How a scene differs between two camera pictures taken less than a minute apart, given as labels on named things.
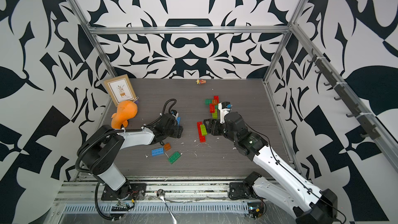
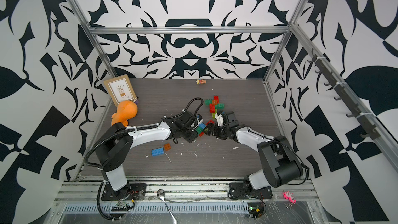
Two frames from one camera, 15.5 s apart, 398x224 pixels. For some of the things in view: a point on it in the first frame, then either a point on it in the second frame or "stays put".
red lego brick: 212,108 stays put
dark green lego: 174,157 to 199,129
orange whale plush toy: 125,110 stays put
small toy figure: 200,81 stays put
